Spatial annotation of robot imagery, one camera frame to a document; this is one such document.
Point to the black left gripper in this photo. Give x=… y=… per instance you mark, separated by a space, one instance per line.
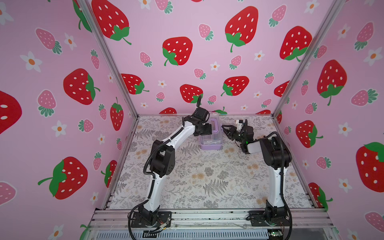
x=208 y=130

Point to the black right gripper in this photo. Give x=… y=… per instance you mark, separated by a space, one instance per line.
x=233 y=130

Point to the purple plastic tool box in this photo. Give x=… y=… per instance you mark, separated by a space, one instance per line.
x=215 y=140

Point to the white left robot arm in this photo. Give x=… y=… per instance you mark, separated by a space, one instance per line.
x=161 y=161

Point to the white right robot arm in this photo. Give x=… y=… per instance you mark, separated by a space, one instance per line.
x=276 y=156

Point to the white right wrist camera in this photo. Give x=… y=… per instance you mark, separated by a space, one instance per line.
x=240 y=124

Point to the aluminium front frame rail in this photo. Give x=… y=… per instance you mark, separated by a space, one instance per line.
x=216 y=224

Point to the aluminium corner post left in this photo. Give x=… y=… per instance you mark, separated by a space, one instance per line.
x=90 y=17

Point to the aluminium corner post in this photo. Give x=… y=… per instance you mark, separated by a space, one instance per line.
x=90 y=17
x=324 y=27

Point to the aluminium corner post right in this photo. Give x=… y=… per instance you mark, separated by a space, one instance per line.
x=324 y=27

